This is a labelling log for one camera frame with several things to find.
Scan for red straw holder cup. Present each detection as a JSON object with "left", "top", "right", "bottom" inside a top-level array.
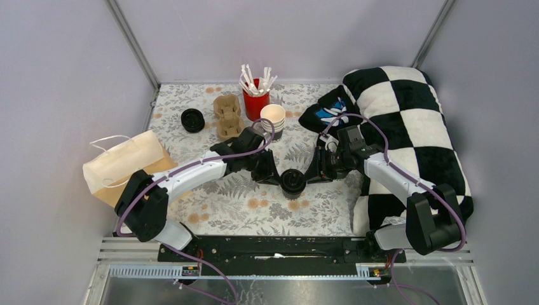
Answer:
[{"left": 240, "top": 81, "right": 270, "bottom": 121}]

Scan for stack of paper cups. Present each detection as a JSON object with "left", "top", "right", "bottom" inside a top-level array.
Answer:
[{"left": 260, "top": 104, "right": 286, "bottom": 141}]

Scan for right aluminium frame post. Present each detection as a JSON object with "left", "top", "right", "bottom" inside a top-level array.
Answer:
[{"left": 411, "top": 0, "right": 458, "bottom": 69}]

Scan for left aluminium frame post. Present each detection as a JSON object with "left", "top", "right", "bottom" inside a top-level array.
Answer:
[{"left": 104, "top": 0, "right": 160, "bottom": 92}]

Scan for aluminium frame post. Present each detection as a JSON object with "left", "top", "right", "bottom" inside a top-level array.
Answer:
[
  {"left": 104, "top": 0, "right": 160, "bottom": 92},
  {"left": 411, "top": 0, "right": 458, "bottom": 69}
]

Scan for black white checkered pillow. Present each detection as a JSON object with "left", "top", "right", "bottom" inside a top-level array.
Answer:
[{"left": 343, "top": 66, "right": 474, "bottom": 221}]

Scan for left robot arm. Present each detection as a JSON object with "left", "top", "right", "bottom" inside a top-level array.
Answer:
[{"left": 114, "top": 127, "right": 279, "bottom": 261}]

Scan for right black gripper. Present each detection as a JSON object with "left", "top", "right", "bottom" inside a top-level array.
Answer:
[{"left": 301, "top": 146, "right": 350, "bottom": 185}]

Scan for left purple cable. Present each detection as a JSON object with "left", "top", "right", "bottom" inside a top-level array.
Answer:
[{"left": 116, "top": 118, "right": 276, "bottom": 305}]

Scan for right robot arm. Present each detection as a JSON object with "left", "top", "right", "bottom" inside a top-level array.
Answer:
[{"left": 304, "top": 126, "right": 465, "bottom": 262}]

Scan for floral patterned table mat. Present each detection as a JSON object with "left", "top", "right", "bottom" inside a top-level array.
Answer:
[{"left": 149, "top": 84, "right": 363, "bottom": 236}]

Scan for black cloth blue print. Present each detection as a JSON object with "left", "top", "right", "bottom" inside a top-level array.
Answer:
[{"left": 299, "top": 85, "right": 363, "bottom": 144}]

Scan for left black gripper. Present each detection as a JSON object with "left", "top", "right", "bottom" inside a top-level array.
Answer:
[{"left": 244, "top": 149, "right": 283, "bottom": 186}]

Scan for stack of black lids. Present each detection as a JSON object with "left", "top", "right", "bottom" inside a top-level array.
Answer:
[{"left": 181, "top": 108, "right": 205, "bottom": 133}]

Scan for brown paper takeout bag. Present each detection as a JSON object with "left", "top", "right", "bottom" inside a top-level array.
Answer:
[{"left": 83, "top": 130, "right": 177, "bottom": 207}]

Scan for stacked cardboard cup carriers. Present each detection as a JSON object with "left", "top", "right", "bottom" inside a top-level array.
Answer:
[{"left": 213, "top": 94, "right": 245, "bottom": 140}]

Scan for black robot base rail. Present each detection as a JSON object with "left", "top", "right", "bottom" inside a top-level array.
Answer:
[{"left": 158, "top": 235, "right": 394, "bottom": 276}]

